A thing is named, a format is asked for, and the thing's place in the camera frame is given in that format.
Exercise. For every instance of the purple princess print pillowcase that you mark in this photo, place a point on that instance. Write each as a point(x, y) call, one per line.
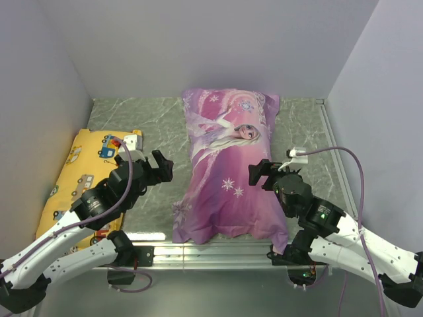
point(229, 130)

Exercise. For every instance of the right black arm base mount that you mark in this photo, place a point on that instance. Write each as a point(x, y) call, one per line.
point(301, 269)

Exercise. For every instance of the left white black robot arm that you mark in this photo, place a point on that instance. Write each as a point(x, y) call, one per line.
point(27, 276)

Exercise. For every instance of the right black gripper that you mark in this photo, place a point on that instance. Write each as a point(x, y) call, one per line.
point(263, 168)

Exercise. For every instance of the front aluminium rail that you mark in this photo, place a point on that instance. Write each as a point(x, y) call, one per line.
point(215, 255)

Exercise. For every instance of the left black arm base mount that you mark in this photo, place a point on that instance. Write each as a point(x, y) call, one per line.
point(123, 271)

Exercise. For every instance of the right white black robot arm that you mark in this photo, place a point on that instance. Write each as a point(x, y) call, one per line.
point(329, 235)

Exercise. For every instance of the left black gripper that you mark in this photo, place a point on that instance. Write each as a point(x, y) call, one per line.
point(165, 173)

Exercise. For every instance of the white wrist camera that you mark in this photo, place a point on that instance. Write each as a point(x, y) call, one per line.
point(297, 160)
point(134, 144)

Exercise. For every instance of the yellow car print pillow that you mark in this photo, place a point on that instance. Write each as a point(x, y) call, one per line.
point(90, 160)

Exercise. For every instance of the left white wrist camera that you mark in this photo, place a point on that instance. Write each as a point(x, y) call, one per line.
point(134, 144)

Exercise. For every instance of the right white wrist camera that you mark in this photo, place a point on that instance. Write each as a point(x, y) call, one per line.
point(297, 160)

